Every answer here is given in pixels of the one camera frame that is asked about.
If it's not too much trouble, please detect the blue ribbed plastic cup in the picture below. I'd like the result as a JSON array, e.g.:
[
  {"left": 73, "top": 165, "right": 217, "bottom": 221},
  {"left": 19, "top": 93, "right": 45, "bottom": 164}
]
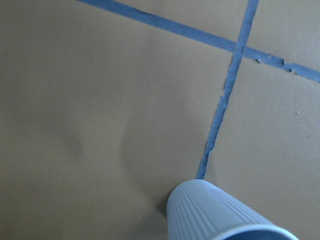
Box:
[{"left": 166, "top": 179, "right": 296, "bottom": 240}]

